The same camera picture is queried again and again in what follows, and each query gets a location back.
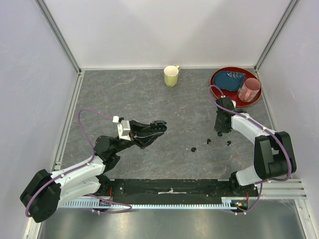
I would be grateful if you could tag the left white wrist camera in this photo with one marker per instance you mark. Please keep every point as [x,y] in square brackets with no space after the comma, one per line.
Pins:
[123,127]

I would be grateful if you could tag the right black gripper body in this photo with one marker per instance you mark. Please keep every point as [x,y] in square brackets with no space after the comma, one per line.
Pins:
[219,126]

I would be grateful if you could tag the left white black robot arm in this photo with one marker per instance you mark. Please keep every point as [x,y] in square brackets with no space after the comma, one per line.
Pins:
[47,191]

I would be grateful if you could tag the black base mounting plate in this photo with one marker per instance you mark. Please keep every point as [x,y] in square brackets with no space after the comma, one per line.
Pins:
[171,191]

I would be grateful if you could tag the black earbud charging case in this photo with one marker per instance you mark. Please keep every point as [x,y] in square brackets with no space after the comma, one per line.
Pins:
[158,126]

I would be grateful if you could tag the yellow green mug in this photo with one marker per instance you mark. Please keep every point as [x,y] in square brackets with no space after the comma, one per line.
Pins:
[171,75]

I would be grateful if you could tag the red round tray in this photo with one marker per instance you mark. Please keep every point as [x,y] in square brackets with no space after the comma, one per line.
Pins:
[234,95]

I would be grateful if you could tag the blue ceramic plate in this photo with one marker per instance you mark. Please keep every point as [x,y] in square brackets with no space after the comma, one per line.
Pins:
[229,80]

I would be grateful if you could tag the aluminium frame post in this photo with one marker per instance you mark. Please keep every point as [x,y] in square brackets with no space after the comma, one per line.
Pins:
[292,4]
[58,34]

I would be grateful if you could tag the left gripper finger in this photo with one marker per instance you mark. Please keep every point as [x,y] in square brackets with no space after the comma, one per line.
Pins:
[147,138]
[141,127]

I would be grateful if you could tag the pink patterned cup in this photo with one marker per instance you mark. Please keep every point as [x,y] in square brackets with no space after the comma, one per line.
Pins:
[249,89]

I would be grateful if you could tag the right aluminium frame post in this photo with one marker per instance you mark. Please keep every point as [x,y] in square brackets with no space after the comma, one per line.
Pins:
[292,4]

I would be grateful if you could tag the left aluminium frame post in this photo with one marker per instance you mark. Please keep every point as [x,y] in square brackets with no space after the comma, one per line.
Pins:
[58,34]

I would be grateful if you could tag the light blue cable duct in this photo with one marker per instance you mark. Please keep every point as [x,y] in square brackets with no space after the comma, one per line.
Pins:
[97,204]

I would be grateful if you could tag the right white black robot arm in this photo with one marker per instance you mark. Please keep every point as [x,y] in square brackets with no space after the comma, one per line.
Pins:
[274,157]

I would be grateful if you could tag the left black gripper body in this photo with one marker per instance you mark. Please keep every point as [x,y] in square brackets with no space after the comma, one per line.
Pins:
[133,133]

